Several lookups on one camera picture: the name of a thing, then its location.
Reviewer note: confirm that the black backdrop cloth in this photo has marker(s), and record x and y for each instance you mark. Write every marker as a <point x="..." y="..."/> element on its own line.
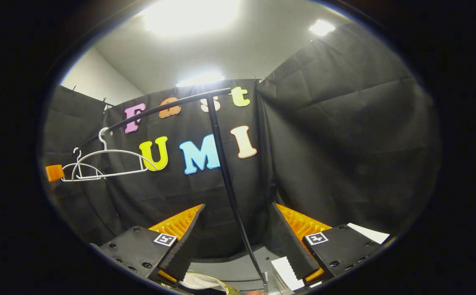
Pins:
<point x="344" y="143"/>

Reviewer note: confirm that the white plastic hanger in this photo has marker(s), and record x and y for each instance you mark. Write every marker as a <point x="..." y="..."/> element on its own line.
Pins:
<point x="105" y="144"/>
<point x="78" y="159"/>

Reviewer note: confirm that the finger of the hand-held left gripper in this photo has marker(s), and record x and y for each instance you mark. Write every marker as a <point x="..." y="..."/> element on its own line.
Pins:
<point x="54" y="173"/>

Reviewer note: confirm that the large ceiling light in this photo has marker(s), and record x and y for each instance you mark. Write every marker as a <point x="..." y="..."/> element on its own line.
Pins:
<point x="190" y="16"/>

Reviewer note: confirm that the white laundry hamper yellow rim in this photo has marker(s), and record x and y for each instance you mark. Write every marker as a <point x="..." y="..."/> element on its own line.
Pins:
<point x="205" y="282"/>

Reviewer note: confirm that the black metal clothes rack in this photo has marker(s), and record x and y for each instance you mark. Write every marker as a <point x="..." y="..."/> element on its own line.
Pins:
<point x="225" y="172"/>

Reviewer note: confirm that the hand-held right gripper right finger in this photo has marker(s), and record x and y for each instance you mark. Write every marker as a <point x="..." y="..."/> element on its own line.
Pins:
<point x="293" y="254"/>

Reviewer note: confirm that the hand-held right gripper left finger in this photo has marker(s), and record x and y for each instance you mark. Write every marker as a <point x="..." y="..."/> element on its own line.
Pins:
<point x="184" y="250"/>

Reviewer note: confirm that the long ceiling light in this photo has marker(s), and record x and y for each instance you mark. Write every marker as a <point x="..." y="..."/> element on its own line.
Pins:
<point x="200" y="79"/>

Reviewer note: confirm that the small square ceiling light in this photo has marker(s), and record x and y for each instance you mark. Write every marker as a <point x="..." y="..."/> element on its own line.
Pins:
<point x="322" y="27"/>

